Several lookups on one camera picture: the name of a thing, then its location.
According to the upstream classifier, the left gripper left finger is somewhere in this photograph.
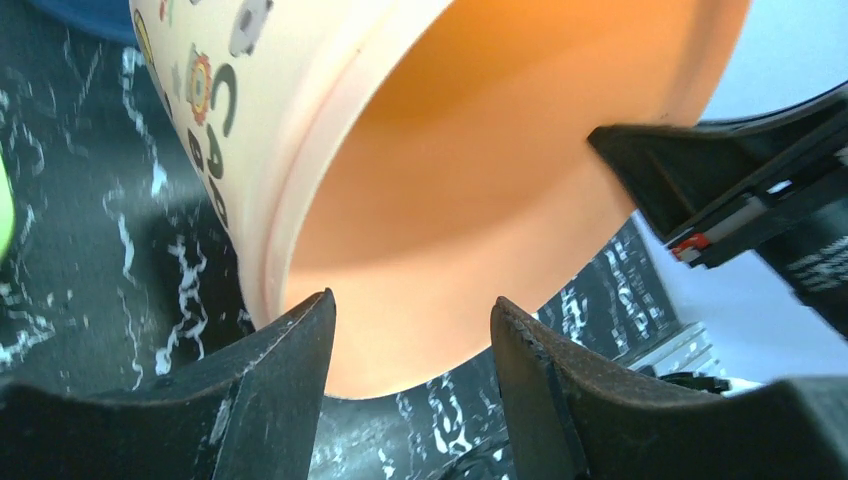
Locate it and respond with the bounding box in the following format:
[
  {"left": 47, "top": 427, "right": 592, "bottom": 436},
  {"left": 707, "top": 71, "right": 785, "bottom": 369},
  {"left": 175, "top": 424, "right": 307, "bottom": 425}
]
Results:
[{"left": 1, "top": 290, "right": 336, "bottom": 479}]

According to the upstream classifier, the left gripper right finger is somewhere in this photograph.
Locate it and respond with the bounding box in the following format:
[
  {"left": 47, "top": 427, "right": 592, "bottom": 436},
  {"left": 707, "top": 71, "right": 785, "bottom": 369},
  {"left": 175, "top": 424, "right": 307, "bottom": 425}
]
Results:
[{"left": 490, "top": 297, "right": 847, "bottom": 479}]

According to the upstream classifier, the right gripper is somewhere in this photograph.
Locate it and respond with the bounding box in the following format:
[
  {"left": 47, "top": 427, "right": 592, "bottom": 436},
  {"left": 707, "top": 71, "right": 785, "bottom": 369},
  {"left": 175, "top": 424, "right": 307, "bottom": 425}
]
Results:
[{"left": 587, "top": 84, "right": 847, "bottom": 337}]

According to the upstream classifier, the orange plastic bucket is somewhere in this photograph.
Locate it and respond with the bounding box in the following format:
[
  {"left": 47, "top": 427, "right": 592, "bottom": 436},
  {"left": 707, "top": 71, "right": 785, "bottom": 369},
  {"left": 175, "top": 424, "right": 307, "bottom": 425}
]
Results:
[{"left": 129, "top": 0, "right": 749, "bottom": 399}]

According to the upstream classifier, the blue plastic bucket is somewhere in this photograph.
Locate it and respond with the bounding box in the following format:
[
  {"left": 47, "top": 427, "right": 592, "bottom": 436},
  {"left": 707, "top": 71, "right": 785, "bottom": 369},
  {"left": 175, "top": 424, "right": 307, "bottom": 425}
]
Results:
[{"left": 29, "top": 0, "right": 138, "bottom": 47}]

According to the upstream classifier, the green plastic basket tray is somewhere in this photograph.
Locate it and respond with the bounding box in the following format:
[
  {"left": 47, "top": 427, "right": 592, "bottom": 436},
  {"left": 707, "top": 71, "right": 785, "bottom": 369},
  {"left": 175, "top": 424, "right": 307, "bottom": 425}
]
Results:
[{"left": 0, "top": 157, "right": 16, "bottom": 260}]

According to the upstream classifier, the aluminium frame rail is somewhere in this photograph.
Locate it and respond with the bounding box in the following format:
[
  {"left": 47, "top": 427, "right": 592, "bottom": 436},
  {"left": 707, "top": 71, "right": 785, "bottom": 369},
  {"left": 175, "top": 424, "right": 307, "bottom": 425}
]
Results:
[{"left": 629, "top": 323, "right": 762, "bottom": 397}]

